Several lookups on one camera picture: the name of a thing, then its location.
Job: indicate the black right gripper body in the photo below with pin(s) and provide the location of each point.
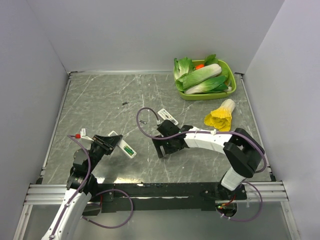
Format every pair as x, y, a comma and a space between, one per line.
169, 146

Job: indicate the black base bar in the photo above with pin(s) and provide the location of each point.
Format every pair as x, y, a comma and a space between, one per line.
164, 196

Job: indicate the green gold AAA battery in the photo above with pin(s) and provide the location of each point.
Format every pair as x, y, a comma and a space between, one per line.
129, 150

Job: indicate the large green toy cabbage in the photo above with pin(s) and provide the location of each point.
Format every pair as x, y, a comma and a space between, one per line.
200, 75

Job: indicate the green plastic basket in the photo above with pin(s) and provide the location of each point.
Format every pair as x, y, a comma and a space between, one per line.
226, 71

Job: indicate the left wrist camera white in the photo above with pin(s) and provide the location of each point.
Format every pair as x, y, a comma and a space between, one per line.
83, 135

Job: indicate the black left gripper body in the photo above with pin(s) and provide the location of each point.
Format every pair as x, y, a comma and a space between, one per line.
97, 151

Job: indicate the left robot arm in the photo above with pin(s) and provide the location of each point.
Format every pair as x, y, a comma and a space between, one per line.
81, 185

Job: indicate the yellow toy cabbage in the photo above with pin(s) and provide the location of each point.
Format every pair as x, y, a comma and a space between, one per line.
221, 118

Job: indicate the plain white remote control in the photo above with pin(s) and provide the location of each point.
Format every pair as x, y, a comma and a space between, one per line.
121, 144

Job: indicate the white remote with buttons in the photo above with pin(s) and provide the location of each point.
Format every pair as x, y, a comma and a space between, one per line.
165, 115

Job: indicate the orange toy carrot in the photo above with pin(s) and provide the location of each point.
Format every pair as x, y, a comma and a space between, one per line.
199, 66

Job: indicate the green toy lettuce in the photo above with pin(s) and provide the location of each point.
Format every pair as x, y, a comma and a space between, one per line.
182, 67

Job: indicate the green toy bok choy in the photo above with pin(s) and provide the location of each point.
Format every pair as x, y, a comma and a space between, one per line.
214, 84

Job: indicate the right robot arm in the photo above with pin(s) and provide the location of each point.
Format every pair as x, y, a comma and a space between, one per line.
242, 151

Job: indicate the aluminium frame rail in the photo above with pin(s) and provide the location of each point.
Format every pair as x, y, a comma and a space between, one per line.
53, 194

